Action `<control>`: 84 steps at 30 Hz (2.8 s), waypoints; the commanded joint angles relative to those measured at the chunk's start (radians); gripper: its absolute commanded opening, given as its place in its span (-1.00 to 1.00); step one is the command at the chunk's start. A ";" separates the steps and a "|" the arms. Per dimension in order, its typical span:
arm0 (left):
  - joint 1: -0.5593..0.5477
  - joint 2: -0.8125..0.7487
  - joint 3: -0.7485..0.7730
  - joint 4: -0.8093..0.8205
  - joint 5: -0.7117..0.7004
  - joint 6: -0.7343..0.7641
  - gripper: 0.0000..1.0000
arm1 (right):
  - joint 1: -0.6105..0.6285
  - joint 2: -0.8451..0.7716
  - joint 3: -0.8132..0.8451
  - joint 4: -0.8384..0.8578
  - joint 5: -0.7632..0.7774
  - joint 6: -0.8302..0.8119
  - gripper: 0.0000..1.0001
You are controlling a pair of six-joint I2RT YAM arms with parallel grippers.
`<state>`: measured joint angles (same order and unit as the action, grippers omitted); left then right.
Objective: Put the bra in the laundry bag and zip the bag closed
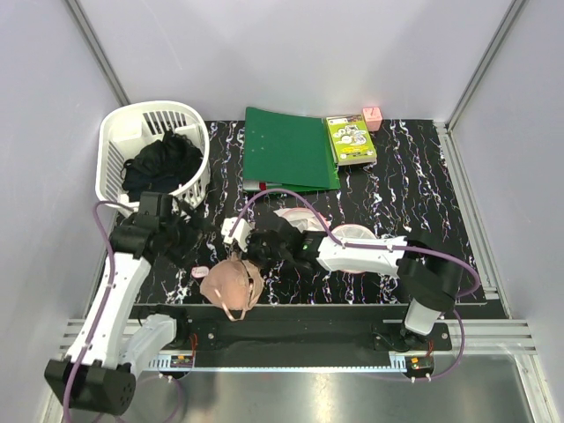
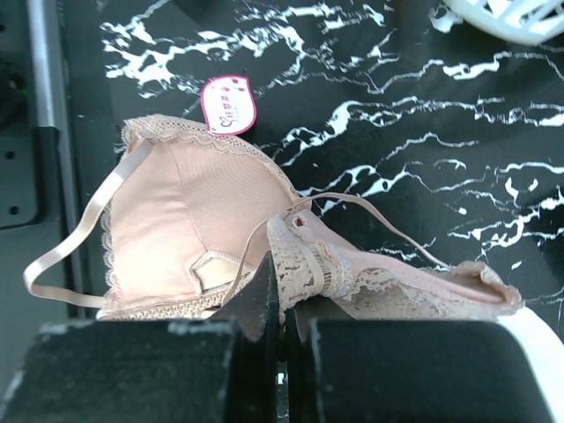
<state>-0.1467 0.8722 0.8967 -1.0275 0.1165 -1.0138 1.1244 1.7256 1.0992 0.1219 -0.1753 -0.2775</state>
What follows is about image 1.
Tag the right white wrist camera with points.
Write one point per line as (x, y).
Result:
(235, 231)

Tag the black clothes in basket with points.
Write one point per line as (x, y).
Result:
(162, 166)

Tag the green book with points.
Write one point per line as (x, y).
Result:
(350, 141)

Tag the pink small box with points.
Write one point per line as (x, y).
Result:
(373, 118)

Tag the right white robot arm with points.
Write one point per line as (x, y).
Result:
(431, 277)

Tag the white plastic laundry basket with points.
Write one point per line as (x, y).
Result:
(125, 131)

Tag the green folder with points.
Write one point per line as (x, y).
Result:
(286, 151)

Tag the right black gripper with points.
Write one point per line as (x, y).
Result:
(249, 252)

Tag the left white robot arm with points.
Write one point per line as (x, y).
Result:
(99, 371)

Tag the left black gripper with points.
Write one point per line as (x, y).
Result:
(196, 228)

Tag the white cable duct rail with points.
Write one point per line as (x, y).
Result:
(171, 363)

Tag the black mounting base plate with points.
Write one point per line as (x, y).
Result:
(301, 337)

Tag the beige pink bra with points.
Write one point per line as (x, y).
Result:
(234, 285)

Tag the black marbled table mat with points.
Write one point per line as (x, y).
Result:
(407, 189)

